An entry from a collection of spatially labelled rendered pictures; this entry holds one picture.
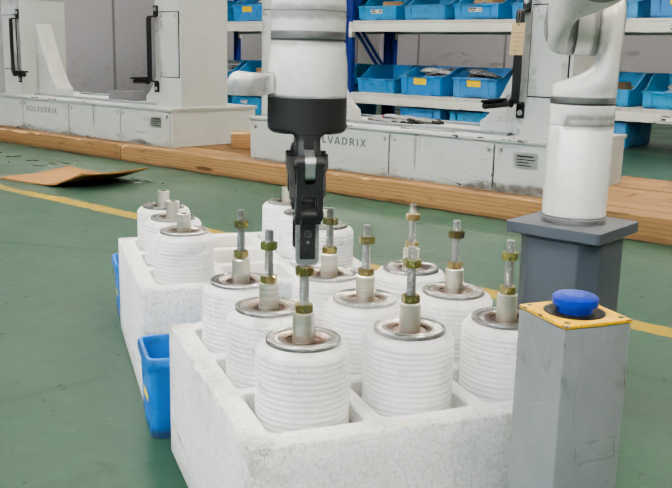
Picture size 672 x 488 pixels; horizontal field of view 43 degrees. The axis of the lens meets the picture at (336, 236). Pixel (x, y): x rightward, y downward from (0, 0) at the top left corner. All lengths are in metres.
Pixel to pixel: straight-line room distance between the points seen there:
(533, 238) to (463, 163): 1.84
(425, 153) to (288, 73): 2.42
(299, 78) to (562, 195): 0.58
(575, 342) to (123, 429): 0.74
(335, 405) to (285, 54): 0.34
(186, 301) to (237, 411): 0.48
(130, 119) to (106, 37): 3.99
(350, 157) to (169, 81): 1.20
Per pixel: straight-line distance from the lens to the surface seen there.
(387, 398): 0.89
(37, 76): 5.39
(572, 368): 0.77
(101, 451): 1.24
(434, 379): 0.89
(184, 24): 4.21
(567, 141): 1.26
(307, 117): 0.79
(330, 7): 0.80
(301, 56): 0.79
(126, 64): 8.49
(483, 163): 3.07
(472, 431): 0.90
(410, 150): 3.23
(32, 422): 1.35
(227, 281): 1.09
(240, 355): 0.96
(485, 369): 0.94
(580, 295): 0.79
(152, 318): 1.34
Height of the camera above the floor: 0.53
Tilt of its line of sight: 12 degrees down
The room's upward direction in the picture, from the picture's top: 1 degrees clockwise
